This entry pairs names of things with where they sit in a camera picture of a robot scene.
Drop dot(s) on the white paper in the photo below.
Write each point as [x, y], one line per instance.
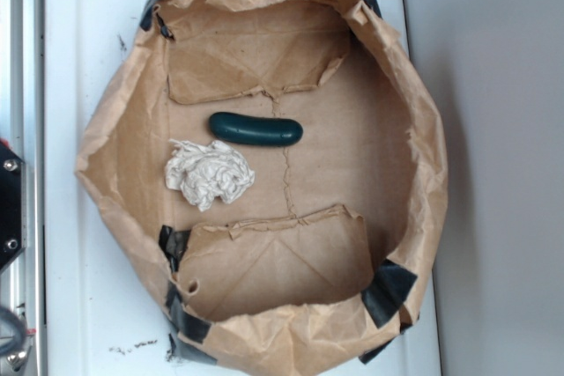
[203, 173]

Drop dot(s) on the aluminium frame rail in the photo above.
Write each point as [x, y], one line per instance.
[22, 291]

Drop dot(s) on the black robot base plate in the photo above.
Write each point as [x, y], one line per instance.
[13, 238]

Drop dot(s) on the black tape inner left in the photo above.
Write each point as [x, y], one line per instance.
[174, 245]

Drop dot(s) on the black tape bottom left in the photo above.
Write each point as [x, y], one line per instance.
[188, 332]

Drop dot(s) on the dark green toy cucumber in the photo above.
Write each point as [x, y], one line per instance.
[257, 131]

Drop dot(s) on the black tape bottom right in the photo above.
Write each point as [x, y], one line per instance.
[387, 292]

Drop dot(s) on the brown paper bag tray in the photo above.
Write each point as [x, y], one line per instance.
[278, 273]

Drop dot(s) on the black tape top right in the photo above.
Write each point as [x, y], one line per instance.
[374, 7]

